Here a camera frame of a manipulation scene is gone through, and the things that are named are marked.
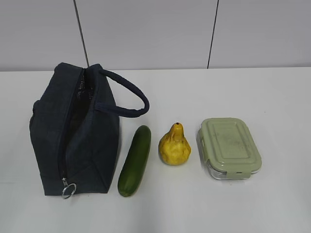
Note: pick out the yellow pear-shaped gourd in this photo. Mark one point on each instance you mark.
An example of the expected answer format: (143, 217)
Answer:
(173, 147)

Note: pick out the green cucumber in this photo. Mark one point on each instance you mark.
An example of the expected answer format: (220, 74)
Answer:
(135, 162)

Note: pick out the green-lidded glass food container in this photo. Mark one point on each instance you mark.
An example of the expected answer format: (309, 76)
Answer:
(227, 149)

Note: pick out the navy blue lunch bag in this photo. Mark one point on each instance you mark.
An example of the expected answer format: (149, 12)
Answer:
(75, 130)

